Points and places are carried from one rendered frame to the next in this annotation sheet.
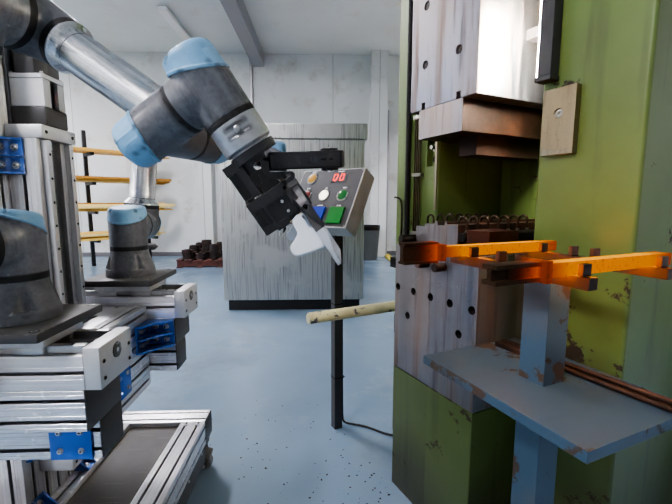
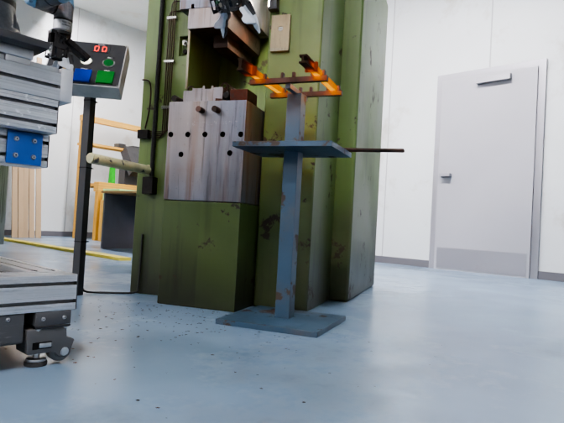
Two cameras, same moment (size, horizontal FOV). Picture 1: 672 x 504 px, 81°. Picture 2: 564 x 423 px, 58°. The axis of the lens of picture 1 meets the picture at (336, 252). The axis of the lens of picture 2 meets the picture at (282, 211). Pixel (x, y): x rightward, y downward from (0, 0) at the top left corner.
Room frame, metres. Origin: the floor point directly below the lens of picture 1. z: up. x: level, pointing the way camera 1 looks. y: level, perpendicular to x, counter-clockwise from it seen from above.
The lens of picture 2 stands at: (-0.66, 1.04, 0.38)
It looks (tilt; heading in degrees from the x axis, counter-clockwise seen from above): 2 degrees up; 315
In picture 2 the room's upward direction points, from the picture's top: 3 degrees clockwise
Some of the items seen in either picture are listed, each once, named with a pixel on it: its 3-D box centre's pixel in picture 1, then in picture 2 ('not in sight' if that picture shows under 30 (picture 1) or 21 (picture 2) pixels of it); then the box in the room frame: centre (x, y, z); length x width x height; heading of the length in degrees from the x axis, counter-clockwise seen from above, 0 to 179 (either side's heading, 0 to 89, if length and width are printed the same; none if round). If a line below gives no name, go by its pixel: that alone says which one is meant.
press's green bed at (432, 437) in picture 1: (486, 430); (224, 252); (1.33, -0.55, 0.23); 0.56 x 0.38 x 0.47; 117
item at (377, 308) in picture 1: (357, 311); (122, 164); (1.55, -0.09, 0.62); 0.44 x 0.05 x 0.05; 117
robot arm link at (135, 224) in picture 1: (128, 225); not in sight; (1.31, 0.69, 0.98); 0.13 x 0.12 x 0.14; 10
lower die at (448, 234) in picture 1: (481, 231); (221, 106); (1.38, -0.51, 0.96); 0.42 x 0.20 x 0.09; 117
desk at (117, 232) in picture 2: not in sight; (154, 222); (4.46, -2.01, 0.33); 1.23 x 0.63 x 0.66; 4
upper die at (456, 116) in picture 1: (487, 125); (226, 33); (1.38, -0.51, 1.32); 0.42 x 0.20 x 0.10; 117
